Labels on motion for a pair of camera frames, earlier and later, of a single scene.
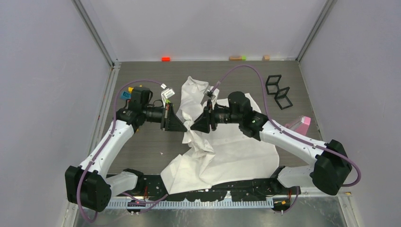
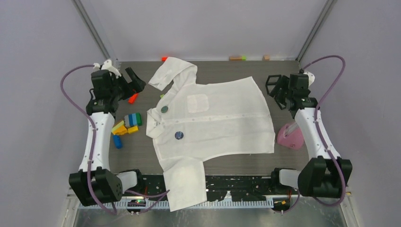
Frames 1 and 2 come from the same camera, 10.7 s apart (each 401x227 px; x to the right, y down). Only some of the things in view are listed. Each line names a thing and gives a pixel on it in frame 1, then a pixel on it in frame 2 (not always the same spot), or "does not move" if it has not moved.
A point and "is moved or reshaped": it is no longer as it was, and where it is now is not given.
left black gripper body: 165,112 -> 126,90
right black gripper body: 212,116 -> 283,83
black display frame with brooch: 271,84 does not move
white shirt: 225,155 is moved or reshaped
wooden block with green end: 242,58 does not move
